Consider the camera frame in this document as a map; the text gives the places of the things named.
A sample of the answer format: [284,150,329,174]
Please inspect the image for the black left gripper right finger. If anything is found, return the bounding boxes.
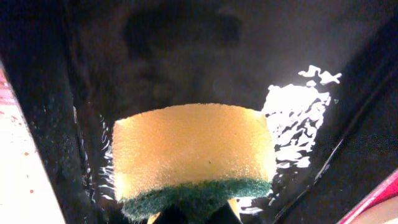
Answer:
[228,198,241,221]

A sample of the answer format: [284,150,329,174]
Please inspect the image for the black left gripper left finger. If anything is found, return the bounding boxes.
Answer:
[147,212,161,224]

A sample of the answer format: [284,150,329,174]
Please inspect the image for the yellow green sponge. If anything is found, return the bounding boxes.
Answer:
[112,103,277,223]

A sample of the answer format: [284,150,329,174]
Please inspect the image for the red tray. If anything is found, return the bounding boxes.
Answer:
[337,169,397,224]

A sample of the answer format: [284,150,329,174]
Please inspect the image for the black tray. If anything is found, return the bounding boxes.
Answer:
[1,0,397,223]

